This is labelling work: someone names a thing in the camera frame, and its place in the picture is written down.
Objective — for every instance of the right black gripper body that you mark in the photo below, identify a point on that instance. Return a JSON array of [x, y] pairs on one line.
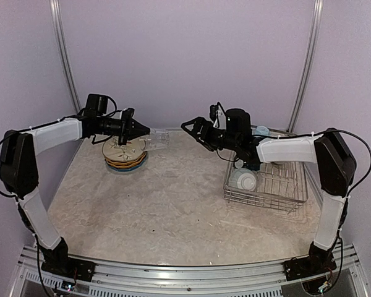
[[227, 140]]

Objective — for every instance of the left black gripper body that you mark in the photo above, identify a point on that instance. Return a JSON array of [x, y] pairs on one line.
[[113, 127]]

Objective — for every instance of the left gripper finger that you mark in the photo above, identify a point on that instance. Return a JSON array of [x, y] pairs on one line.
[[139, 129], [123, 140]]

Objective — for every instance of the beige plate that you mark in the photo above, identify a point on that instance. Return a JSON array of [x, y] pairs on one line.
[[115, 152]]

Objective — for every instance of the yellow polka dot plate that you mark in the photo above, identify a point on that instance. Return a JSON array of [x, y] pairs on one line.
[[125, 165]]

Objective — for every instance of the blue polka dot plate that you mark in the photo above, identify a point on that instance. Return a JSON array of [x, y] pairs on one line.
[[126, 169]]

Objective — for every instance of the light blue cup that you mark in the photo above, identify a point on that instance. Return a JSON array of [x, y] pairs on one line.
[[262, 131]]

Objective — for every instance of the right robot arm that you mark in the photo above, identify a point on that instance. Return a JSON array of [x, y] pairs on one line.
[[330, 163]]

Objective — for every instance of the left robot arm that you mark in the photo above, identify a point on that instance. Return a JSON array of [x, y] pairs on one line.
[[19, 169]]

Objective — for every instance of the dark teal white bowl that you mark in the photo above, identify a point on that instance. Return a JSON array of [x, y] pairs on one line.
[[242, 164]]

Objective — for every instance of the light green checked bowl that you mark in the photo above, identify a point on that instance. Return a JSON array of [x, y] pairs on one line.
[[243, 178]]

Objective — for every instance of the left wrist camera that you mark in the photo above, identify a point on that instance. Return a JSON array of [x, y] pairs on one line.
[[127, 115]]

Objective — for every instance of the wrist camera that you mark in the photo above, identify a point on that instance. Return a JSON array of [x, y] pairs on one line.
[[216, 111], [127, 115]]

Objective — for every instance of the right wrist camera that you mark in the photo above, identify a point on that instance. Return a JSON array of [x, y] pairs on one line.
[[216, 111]]

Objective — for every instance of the metal wire dish rack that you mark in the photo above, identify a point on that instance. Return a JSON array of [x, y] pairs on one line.
[[281, 186]]

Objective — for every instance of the left aluminium frame post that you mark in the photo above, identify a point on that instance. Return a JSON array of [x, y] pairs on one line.
[[63, 54]]

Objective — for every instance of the aluminium frame post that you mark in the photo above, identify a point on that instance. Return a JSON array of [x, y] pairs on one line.
[[308, 63], [63, 54]]

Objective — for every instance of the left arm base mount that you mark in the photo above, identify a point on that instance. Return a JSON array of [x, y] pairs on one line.
[[76, 269]]

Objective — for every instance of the front aluminium rail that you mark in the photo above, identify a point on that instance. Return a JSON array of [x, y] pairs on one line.
[[111, 278]]

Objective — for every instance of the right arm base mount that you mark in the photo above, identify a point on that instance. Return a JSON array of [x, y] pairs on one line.
[[304, 267]]

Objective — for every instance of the right aluminium frame post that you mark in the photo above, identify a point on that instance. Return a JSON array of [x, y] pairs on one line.
[[308, 63]]

